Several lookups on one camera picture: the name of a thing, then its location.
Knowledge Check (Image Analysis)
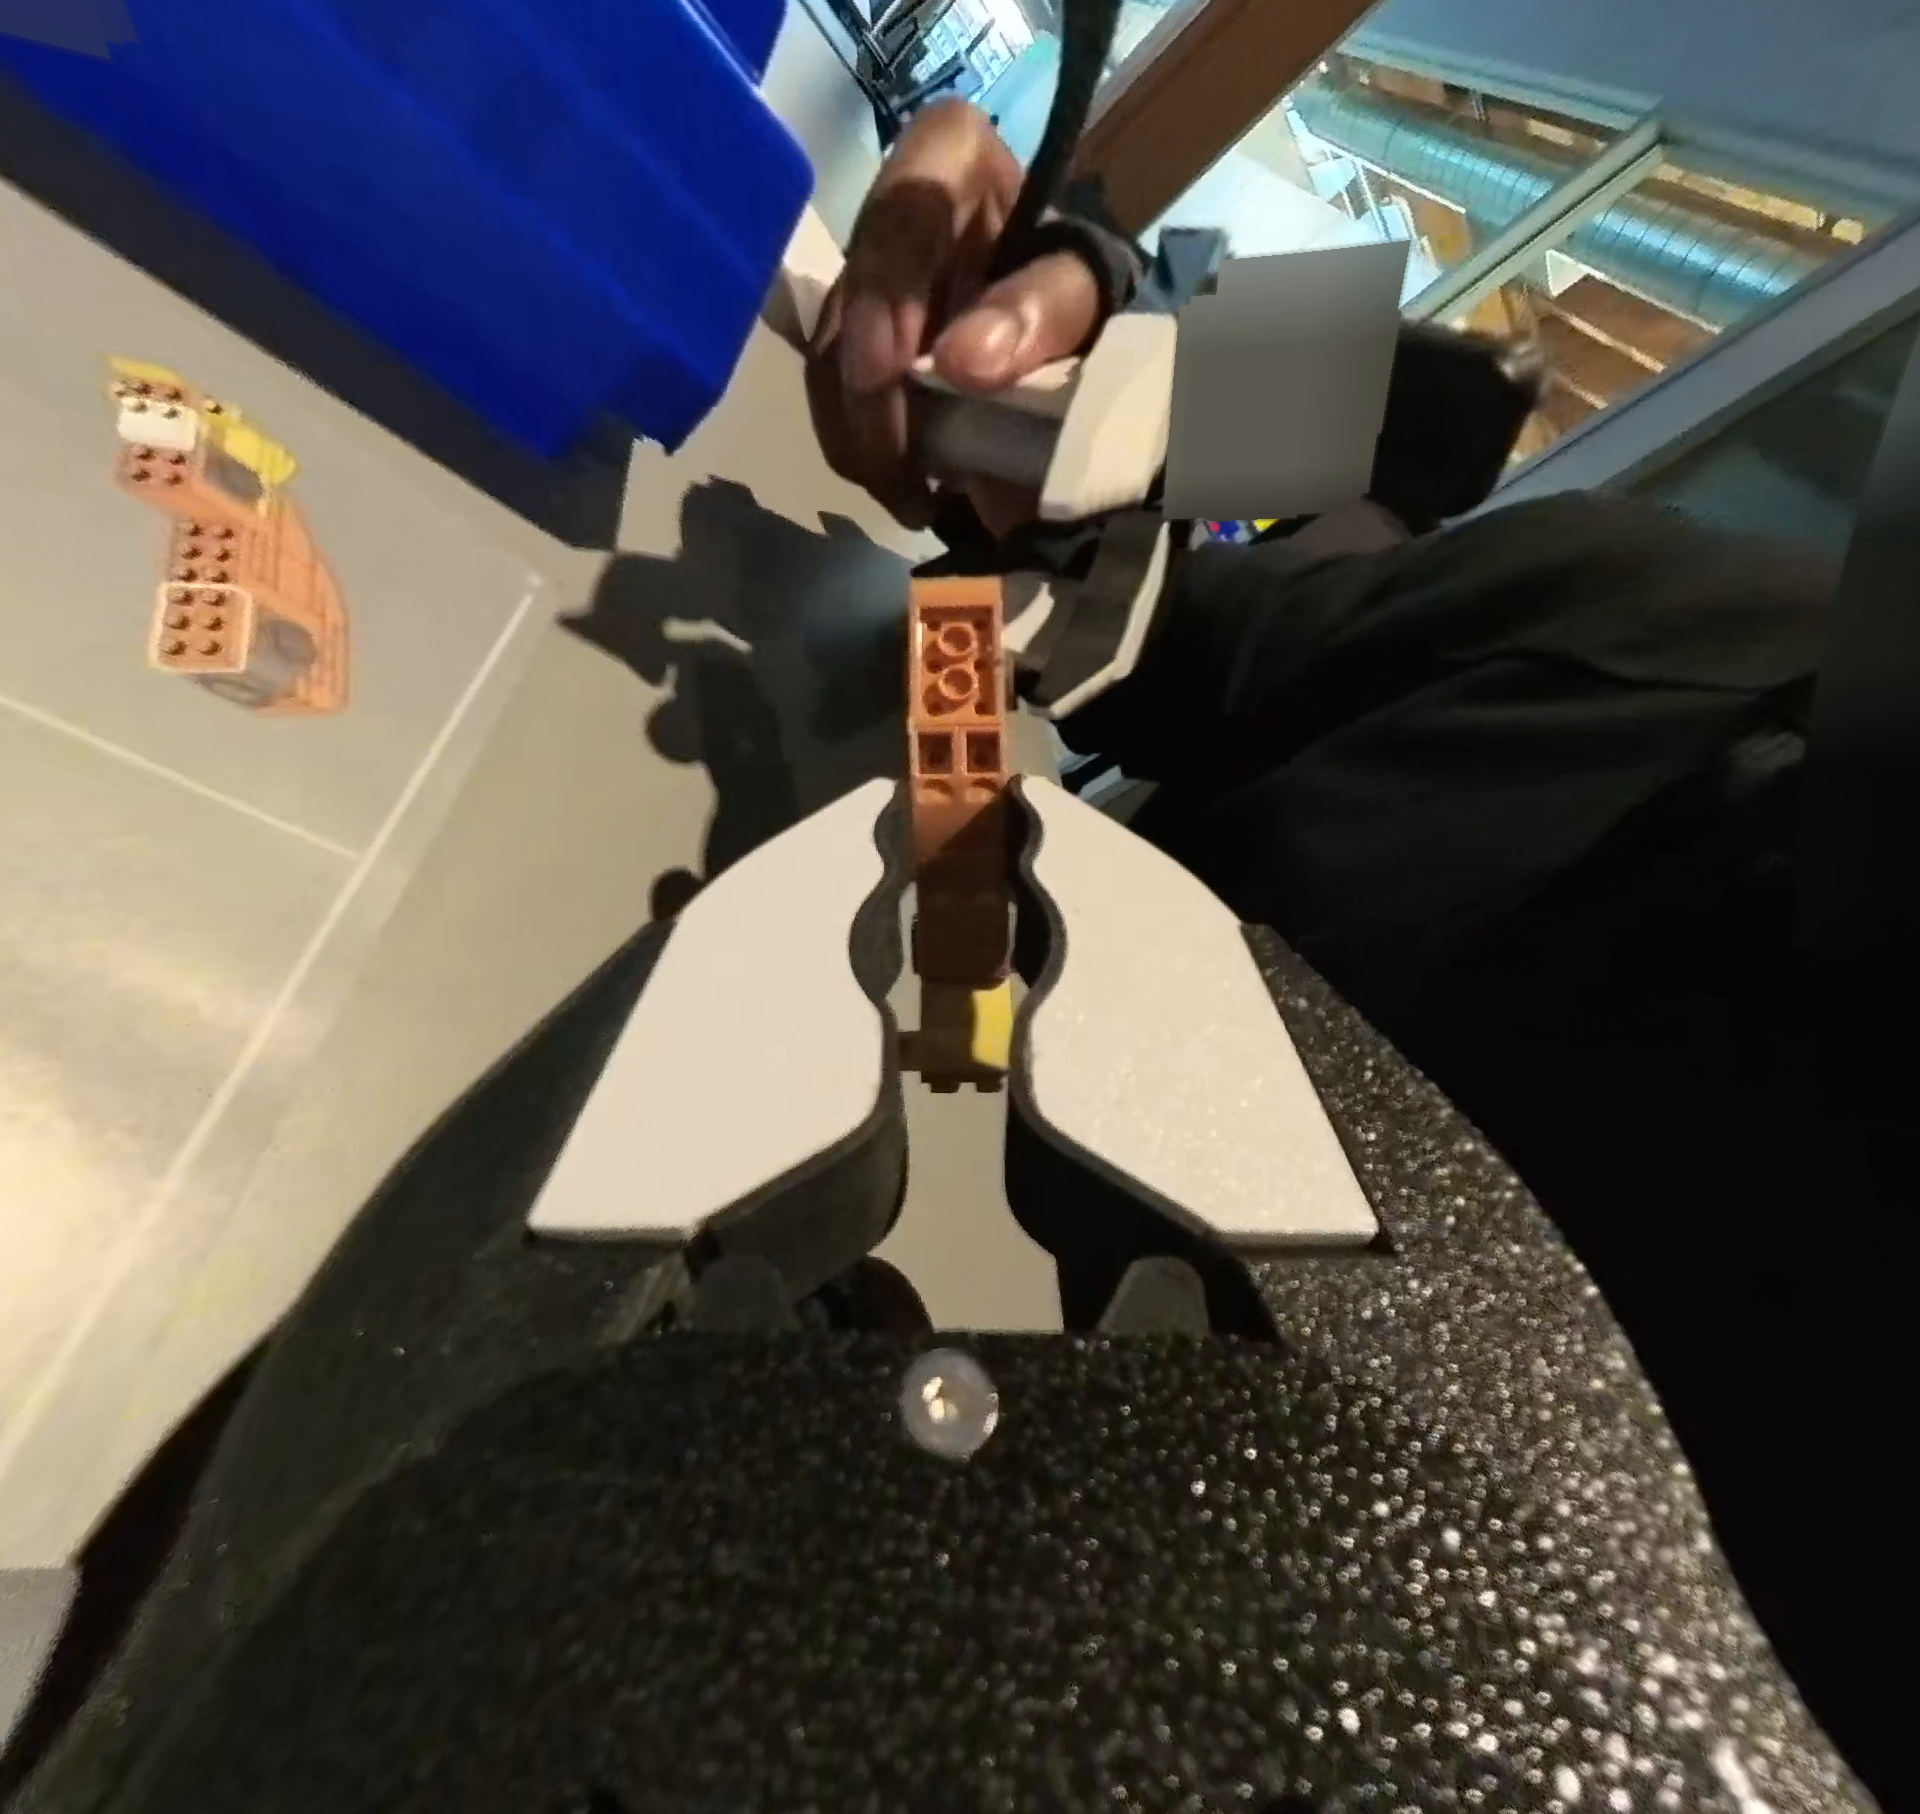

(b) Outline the person's right hand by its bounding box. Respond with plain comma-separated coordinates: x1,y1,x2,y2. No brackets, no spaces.
807,94,1145,532

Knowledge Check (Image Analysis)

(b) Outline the orange toy brick assembly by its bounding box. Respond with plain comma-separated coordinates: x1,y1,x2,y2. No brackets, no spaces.
904,573,1041,1100

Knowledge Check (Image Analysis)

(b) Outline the black braided cable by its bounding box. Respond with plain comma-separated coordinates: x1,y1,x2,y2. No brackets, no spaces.
983,0,1163,289

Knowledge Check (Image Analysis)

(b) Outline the grey instruction booklet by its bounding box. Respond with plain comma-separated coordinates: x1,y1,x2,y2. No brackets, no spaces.
0,180,546,1576

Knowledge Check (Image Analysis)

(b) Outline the blue plastic bin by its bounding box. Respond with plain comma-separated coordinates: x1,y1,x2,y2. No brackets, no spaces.
0,0,821,467

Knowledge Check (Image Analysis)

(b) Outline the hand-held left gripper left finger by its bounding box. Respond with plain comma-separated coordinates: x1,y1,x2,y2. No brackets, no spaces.
524,773,908,1246

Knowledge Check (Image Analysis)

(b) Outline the grey desk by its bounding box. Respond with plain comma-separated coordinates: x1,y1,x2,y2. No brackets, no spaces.
68,180,920,1576

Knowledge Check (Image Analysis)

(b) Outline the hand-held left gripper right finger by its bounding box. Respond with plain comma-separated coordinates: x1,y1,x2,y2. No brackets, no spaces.
1008,775,1385,1255

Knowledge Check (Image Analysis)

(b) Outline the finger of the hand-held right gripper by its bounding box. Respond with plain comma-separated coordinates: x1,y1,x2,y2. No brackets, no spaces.
1102,511,1182,693
1004,534,1122,723

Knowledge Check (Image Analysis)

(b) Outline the person's right forearm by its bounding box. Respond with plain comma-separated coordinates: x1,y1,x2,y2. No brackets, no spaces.
1035,486,1920,1037

